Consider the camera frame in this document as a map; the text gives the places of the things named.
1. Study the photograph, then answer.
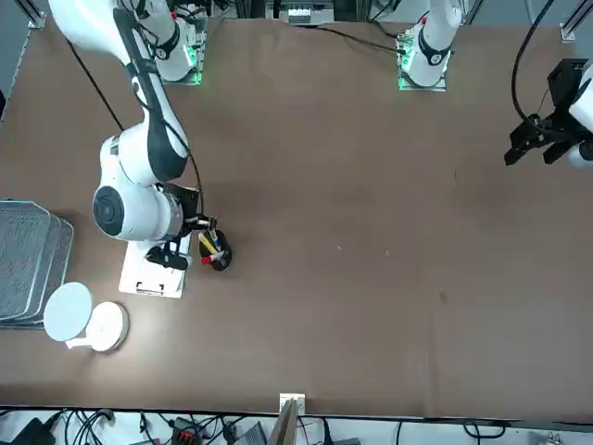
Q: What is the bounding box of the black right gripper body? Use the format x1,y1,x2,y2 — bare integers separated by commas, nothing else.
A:
161,183,203,224

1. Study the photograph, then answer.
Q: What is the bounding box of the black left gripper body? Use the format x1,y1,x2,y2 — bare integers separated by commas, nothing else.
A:
548,58,587,117

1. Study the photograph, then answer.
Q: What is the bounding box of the black mesh pen holder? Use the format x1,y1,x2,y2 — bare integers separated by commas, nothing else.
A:
197,227,233,273

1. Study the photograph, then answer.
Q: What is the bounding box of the white A4 paper sheet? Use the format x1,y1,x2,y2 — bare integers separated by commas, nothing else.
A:
120,238,192,291

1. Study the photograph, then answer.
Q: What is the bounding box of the white clipboard with metal clip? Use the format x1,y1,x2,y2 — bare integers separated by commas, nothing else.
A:
118,235,194,300

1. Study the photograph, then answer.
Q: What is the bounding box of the white round desk lamp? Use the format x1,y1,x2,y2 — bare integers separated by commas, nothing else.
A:
43,281,131,355

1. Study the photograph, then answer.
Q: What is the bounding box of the silver mesh tray rack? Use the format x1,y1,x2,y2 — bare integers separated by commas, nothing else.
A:
0,198,75,331

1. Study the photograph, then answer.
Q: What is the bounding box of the red black hub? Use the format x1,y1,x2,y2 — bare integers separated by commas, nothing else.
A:
173,426,205,445

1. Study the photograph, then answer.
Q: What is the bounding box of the grey power strip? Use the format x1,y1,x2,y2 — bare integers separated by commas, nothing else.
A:
286,6,335,25

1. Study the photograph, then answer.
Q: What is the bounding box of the black power adapter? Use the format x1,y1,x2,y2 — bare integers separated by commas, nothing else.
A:
8,416,57,445

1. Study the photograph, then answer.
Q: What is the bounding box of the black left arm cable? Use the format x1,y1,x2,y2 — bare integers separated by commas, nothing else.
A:
511,0,557,121

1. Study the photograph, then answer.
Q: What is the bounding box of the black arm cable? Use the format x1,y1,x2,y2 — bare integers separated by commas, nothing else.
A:
64,36,206,219
511,0,557,121

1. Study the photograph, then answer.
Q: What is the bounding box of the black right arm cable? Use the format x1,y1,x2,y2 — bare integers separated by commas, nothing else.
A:
64,36,206,219

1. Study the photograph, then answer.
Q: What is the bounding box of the aluminium camera post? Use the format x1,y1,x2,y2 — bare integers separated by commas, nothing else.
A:
270,392,307,445

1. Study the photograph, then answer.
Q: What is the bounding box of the black table cable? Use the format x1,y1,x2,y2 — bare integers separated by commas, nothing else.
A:
296,22,405,53

